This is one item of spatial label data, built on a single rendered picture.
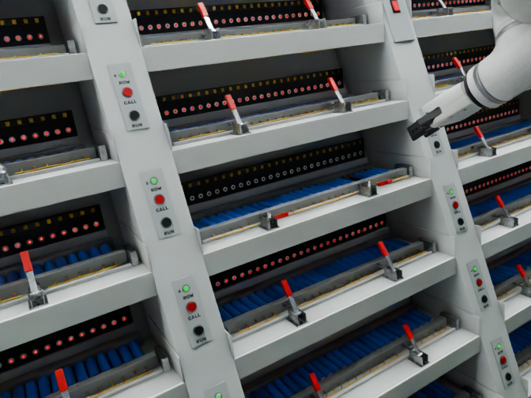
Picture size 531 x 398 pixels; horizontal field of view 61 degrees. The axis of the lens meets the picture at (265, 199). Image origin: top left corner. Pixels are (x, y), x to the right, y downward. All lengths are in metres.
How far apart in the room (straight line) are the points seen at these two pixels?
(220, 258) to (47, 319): 0.30
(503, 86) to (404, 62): 0.40
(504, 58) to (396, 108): 0.37
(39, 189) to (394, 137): 0.84
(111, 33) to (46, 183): 0.29
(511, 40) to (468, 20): 0.60
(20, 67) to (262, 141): 0.44
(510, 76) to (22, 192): 0.80
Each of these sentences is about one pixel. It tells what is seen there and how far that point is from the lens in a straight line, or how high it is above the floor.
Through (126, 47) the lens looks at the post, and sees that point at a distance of 0.90.
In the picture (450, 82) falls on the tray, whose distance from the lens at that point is 1.41.
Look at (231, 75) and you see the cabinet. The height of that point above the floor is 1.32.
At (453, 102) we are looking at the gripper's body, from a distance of 0.90.
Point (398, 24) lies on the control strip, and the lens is 1.24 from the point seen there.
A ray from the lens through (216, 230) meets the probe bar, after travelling 0.90.
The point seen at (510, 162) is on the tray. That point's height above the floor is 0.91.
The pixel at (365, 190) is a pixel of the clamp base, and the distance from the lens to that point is 1.05.
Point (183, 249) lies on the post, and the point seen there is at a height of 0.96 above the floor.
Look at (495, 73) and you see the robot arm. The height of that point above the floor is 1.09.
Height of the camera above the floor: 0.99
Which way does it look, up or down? 1 degrees up
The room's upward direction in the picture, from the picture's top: 17 degrees counter-clockwise
